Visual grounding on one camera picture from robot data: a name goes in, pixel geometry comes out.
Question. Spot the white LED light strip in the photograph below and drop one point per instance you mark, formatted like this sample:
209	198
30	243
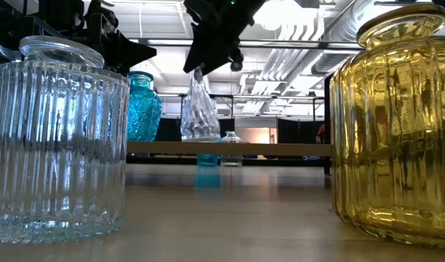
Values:
278	44
168	42

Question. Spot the small clear ribbed glass vase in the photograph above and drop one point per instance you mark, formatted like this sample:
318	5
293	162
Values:
231	137

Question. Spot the small blue glass bottle vase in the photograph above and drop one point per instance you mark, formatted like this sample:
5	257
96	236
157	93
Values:
208	160

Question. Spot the person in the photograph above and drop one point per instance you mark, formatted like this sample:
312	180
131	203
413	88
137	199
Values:
320	132

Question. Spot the blue embossed glass vase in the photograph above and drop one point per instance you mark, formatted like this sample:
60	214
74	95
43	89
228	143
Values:
144	113

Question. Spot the clear conical glass vase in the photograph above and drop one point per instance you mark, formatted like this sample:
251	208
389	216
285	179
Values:
200	116

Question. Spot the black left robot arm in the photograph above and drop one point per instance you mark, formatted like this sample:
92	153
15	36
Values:
62	14

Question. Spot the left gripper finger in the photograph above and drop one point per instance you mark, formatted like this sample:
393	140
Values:
128	54

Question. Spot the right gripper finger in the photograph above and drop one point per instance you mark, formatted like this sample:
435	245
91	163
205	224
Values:
215	45

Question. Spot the silver ventilation duct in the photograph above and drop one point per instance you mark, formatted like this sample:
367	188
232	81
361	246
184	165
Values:
339	36

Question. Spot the clear ribbed glass jar vase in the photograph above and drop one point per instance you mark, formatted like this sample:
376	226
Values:
55	145

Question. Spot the yellow ribbed glass vase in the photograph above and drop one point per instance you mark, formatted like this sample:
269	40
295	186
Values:
393	145

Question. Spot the black partition panel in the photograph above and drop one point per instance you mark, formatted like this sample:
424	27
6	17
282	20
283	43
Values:
168	130
297	132

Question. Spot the black round fixture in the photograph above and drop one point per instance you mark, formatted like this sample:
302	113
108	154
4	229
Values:
236	66

